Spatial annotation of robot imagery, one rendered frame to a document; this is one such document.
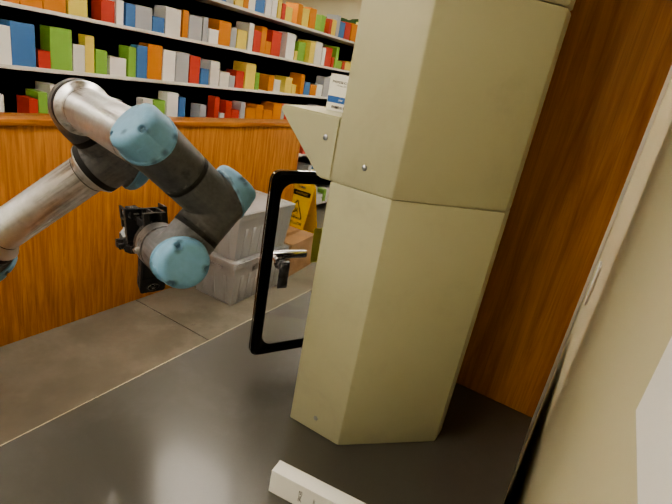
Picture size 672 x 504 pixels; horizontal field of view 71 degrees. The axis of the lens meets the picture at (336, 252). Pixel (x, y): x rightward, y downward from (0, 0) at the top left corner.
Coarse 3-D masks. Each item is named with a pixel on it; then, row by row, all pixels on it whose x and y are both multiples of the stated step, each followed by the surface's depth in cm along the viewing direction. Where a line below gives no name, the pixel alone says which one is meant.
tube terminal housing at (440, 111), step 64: (384, 0) 65; (448, 0) 62; (512, 0) 64; (384, 64) 67; (448, 64) 65; (512, 64) 67; (384, 128) 69; (448, 128) 69; (512, 128) 71; (384, 192) 71; (448, 192) 73; (512, 192) 76; (320, 256) 80; (384, 256) 74; (448, 256) 77; (320, 320) 83; (384, 320) 79; (448, 320) 82; (320, 384) 86; (384, 384) 84; (448, 384) 88
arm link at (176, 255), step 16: (176, 224) 69; (144, 240) 72; (160, 240) 68; (176, 240) 66; (192, 240) 67; (144, 256) 71; (160, 256) 65; (176, 256) 65; (192, 256) 67; (208, 256) 68; (160, 272) 65; (176, 272) 66; (192, 272) 67
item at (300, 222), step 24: (288, 192) 89; (312, 192) 92; (288, 216) 91; (312, 216) 94; (288, 240) 93; (312, 240) 97; (312, 264) 99; (288, 288) 98; (288, 312) 101; (264, 336) 100; (288, 336) 103
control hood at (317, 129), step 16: (288, 112) 77; (304, 112) 75; (320, 112) 74; (336, 112) 80; (304, 128) 76; (320, 128) 74; (336, 128) 73; (304, 144) 77; (320, 144) 75; (336, 144) 74; (320, 160) 76; (320, 176) 77
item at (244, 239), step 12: (252, 204) 321; (264, 204) 326; (252, 216) 303; (264, 216) 314; (240, 228) 299; (252, 228) 310; (228, 240) 305; (240, 240) 305; (252, 240) 315; (216, 252) 315; (228, 252) 309; (240, 252) 310; (252, 252) 322
